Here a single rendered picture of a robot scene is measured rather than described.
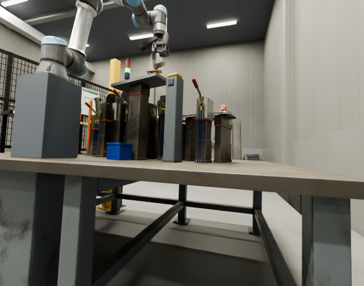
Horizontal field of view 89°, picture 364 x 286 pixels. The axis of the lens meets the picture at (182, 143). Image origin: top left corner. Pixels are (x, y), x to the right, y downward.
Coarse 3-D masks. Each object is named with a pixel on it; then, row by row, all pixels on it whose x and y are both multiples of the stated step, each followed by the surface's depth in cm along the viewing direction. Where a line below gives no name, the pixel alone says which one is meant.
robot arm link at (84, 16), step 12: (84, 0) 108; (96, 0) 112; (84, 12) 110; (96, 12) 115; (84, 24) 110; (72, 36) 109; (84, 36) 111; (72, 48) 107; (84, 48) 113; (84, 60) 114; (72, 72) 110; (84, 72) 116
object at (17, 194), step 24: (0, 192) 82; (24, 192) 78; (48, 192) 81; (0, 216) 81; (24, 216) 77; (48, 216) 82; (0, 240) 80; (24, 240) 76; (48, 240) 82; (0, 264) 79; (24, 264) 75; (48, 264) 82
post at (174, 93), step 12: (180, 84) 96; (168, 96) 96; (180, 96) 96; (168, 108) 95; (180, 108) 96; (168, 120) 94; (180, 120) 96; (168, 132) 94; (180, 132) 96; (168, 144) 93; (180, 144) 96; (168, 156) 93; (180, 156) 96
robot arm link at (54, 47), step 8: (48, 40) 93; (56, 40) 95; (64, 40) 98; (48, 48) 93; (56, 48) 94; (64, 48) 98; (40, 56) 94; (48, 56) 93; (56, 56) 94; (64, 56) 98; (72, 56) 104; (72, 64) 105
